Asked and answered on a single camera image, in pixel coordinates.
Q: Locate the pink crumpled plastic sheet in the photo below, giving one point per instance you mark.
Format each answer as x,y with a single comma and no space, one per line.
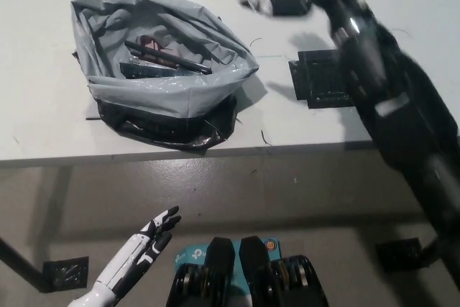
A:
147,39

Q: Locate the robot right black torso block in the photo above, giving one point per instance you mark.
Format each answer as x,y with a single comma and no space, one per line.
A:
253,260

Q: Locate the robot left black torso block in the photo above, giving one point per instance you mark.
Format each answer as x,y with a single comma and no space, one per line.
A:
219,260

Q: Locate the black table leg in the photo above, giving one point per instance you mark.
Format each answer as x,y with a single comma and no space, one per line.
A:
18,265

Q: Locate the robot left white-black hand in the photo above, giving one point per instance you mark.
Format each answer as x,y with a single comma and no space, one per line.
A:
133,256

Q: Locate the black floor tape patch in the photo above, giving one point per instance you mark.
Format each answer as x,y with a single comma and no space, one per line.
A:
64,271
399,255

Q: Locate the grey plastic bag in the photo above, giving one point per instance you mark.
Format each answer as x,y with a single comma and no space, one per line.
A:
154,98

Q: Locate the robot black torso block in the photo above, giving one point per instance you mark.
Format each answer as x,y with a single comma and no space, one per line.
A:
219,260
253,260

